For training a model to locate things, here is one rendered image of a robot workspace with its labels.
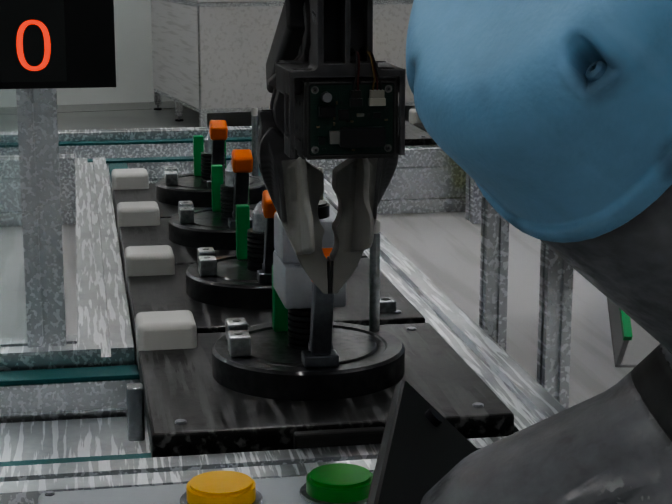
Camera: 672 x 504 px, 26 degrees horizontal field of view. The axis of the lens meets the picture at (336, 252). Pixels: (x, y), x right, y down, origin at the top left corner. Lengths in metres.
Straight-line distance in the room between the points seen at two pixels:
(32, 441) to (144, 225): 0.55
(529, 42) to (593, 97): 0.02
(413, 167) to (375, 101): 1.40
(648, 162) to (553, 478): 0.14
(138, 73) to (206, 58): 2.10
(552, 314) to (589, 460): 0.65
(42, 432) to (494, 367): 0.35
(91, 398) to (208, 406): 0.18
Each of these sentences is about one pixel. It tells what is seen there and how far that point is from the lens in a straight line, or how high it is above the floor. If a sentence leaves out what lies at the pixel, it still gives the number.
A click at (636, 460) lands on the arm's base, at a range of 0.48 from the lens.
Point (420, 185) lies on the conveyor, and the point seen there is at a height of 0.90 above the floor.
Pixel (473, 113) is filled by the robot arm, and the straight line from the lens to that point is 0.38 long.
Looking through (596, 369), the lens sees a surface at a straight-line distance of 1.47.
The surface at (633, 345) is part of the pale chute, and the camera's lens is 1.04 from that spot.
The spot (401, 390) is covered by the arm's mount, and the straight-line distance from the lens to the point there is 0.61.
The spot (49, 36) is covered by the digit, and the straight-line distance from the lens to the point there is 1.10.
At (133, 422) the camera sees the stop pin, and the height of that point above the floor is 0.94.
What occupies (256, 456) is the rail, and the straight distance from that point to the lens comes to 0.93.
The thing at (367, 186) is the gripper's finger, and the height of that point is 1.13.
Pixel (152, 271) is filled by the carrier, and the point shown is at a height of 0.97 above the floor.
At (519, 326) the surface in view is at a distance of 1.62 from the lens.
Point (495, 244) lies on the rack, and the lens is 1.29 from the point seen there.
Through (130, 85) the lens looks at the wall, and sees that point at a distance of 11.77.
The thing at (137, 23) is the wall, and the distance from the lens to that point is 11.75.
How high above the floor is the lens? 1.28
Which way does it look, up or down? 12 degrees down
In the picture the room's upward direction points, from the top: straight up
